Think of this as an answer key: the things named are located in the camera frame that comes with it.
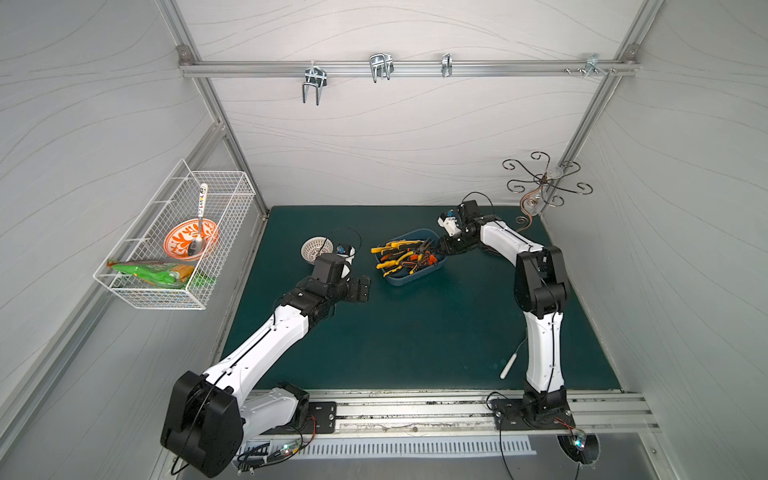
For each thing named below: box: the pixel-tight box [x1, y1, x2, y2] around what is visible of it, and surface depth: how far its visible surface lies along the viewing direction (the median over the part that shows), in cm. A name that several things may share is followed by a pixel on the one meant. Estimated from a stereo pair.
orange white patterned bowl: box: [163, 218, 218, 261], surface depth 68 cm
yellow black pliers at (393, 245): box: [370, 240, 424, 254], surface depth 100 cm
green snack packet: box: [107, 259, 195, 289], surface depth 55 cm
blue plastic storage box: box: [374, 228, 447, 286], surface depth 100 cm
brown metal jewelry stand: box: [502, 151, 593, 232], surface depth 91 cm
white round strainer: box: [300, 236, 334, 264], surface depth 106 cm
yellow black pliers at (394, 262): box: [375, 251, 415, 269], surface depth 100 cm
